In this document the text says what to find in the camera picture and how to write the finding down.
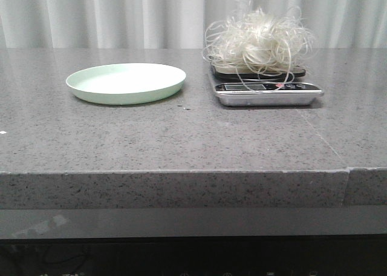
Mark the white vermicelli noodle bundle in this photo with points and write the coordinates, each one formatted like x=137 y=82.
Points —
x=255 y=46

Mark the light green round plate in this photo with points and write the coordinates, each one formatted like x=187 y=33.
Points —
x=126 y=84

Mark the black silver kitchen scale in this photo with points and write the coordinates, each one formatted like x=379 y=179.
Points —
x=242 y=87

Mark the white pleated curtain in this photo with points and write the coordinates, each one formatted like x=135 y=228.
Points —
x=177 y=23

